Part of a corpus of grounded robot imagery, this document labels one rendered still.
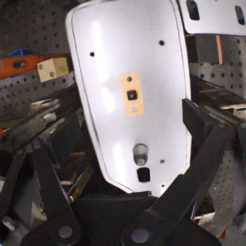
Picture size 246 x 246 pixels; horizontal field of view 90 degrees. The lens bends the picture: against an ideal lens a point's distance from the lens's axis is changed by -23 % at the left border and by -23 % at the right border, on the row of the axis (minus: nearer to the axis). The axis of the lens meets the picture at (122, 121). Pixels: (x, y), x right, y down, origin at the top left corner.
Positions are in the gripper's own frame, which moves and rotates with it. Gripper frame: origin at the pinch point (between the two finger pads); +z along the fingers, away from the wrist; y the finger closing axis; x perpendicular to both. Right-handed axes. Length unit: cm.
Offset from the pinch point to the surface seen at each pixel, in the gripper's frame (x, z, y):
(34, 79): 7, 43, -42
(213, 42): 8.8, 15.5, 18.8
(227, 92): -3.1, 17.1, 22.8
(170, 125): -7.7, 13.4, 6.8
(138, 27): 12.4, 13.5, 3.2
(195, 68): 0.2, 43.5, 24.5
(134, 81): 2.2, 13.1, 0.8
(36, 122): 0.5, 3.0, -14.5
